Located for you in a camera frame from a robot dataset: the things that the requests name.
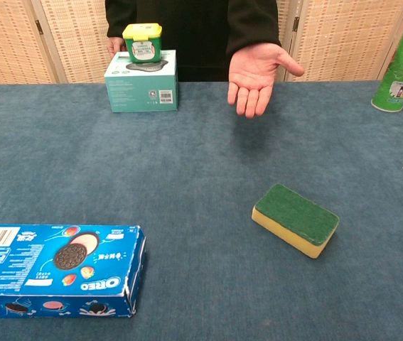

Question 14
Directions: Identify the person's right hand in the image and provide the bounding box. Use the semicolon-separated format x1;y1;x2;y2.
107;36;128;60

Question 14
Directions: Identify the person's left hand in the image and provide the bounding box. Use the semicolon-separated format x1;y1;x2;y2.
227;43;305;119

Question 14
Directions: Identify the green and yellow sponge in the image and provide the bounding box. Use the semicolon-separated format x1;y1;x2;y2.
251;183;340;259

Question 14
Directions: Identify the person's right forearm black sleeve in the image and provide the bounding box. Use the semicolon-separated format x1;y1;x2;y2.
104;0;128;39

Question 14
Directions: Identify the person's left forearm black sleeve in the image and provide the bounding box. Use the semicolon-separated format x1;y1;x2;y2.
225;0;282;58

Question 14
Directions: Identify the green tub with yellow lid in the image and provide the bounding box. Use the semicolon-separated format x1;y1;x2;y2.
122;23;163;64

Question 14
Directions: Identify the woven folding screen panel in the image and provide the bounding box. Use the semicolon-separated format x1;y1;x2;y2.
30;0;112;85
0;0;58;86
283;0;403;82
377;0;403;81

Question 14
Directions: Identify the teal cardboard product box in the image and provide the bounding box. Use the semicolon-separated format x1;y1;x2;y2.
103;49;180;114

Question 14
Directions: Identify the person's black sweater torso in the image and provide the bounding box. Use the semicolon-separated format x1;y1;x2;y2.
122;0;237;82

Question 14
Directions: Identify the blue carpet table cover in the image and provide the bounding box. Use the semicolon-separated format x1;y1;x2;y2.
0;80;403;341

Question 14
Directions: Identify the green chips can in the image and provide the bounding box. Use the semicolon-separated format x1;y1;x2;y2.
370;12;403;113

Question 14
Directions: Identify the blue Oreo cookie box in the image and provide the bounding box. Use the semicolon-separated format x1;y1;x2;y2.
0;223;148;319

